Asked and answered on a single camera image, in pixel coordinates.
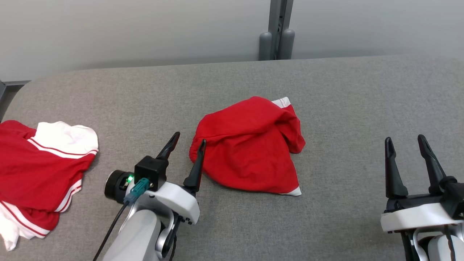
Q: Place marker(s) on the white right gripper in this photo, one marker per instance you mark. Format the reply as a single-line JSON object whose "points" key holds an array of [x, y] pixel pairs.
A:
{"points": [[413, 215]]}

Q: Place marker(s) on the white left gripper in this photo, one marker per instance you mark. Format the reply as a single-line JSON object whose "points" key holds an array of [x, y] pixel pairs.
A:
{"points": [[174, 197]]}

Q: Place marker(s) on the red shorts with white trim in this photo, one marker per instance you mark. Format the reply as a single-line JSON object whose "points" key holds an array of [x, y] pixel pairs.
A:
{"points": [[246, 152]]}

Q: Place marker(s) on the red white basketball jersey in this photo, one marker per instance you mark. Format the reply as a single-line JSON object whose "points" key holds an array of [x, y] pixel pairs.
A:
{"points": [[32, 174]]}

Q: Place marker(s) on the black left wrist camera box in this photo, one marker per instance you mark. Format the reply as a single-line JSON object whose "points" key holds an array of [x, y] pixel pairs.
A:
{"points": [[150, 170]]}

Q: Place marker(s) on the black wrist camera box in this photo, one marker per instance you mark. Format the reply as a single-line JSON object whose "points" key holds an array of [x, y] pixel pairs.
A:
{"points": [[150, 170], [456, 197]]}

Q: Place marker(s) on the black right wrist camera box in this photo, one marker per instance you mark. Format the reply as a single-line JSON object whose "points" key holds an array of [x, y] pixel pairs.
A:
{"points": [[456, 197]]}

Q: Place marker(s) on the grey cylindrical post foot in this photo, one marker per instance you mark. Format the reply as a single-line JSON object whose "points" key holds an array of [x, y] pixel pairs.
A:
{"points": [[265, 47], [287, 45]]}

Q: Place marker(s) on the grey metal partition post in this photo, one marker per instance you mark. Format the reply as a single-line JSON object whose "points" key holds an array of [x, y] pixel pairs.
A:
{"points": [[279, 21]]}

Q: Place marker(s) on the grey partition base rail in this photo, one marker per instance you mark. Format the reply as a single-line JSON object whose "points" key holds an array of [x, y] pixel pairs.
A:
{"points": [[18, 83]]}

